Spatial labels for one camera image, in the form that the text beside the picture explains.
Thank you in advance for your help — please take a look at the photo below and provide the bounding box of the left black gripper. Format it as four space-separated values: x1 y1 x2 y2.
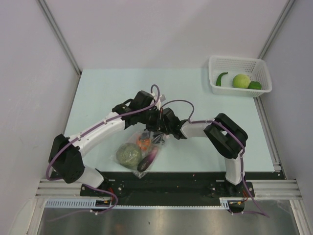
138 108 168 135

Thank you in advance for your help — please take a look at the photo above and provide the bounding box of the clear zip top bag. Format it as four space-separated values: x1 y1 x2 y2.
111 129 169 179

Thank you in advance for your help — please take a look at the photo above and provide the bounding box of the green fake chili pepper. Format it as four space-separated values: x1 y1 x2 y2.
216 72 228 87

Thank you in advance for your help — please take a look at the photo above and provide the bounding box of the pale green fake cabbage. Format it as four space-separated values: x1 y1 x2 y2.
232 74 251 89

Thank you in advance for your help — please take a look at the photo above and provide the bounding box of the green fake bell pepper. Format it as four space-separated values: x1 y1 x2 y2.
248 81 262 90

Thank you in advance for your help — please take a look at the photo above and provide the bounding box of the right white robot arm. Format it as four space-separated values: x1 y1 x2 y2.
160 108 248 196

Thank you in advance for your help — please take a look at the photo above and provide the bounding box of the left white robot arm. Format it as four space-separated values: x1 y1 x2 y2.
45 91 161 196

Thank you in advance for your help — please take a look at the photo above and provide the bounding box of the orange fake pumpkin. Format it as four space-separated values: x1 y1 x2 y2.
136 138 151 151

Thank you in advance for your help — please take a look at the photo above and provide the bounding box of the green netted fake melon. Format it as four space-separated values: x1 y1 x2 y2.
116 142 142 169

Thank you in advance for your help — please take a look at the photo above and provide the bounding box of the purple fake eggplant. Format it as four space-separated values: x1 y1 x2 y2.
137 146 158 172

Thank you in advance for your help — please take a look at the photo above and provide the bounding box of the white plastic basket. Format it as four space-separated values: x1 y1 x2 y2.
208 56 272 97

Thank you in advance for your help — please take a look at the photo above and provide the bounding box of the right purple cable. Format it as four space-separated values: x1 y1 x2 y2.
162 99 245 194

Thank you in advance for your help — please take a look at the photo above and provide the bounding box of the purple cable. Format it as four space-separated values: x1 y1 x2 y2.
45 84 162 181
162 99 245 194

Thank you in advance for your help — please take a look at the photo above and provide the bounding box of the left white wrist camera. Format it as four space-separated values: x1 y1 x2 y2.
158 94 166 103

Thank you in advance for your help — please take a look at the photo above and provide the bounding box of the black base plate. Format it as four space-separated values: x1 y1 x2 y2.
80 172 254 207

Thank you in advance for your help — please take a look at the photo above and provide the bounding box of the white slotted cable duct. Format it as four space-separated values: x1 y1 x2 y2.
45 197 245 210

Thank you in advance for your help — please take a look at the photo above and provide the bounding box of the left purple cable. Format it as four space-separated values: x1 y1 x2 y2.
45 84 162 181

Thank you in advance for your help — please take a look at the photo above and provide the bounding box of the aluminium frame rail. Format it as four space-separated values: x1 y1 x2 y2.
34 178 85 199

